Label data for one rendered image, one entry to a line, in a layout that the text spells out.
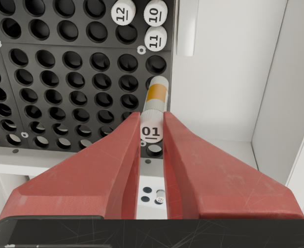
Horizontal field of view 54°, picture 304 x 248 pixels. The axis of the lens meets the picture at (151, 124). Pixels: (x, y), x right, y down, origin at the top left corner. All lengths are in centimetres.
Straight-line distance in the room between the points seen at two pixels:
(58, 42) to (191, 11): 10
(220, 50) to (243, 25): 3
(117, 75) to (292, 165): 13
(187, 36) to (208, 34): 2
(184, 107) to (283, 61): 9
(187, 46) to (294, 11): 8
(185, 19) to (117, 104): 8
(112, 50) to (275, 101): 13
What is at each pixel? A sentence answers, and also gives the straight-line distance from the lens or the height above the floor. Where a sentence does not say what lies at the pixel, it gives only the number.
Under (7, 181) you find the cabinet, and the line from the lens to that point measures 50.
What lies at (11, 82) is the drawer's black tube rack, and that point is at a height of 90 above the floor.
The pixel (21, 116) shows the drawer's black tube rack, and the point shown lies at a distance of 24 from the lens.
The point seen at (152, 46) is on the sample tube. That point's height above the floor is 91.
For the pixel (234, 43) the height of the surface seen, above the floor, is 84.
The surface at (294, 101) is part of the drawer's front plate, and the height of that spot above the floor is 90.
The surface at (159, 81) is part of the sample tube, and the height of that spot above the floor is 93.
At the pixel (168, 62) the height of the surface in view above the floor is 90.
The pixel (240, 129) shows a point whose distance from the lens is 30.
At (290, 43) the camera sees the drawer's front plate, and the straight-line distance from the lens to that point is 23.
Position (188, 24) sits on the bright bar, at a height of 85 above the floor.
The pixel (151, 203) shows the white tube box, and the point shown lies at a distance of 43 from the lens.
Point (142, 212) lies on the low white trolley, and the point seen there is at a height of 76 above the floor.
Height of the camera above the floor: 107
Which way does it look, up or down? 54 degrees down
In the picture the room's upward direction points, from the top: 170 degrees counter-clockwise
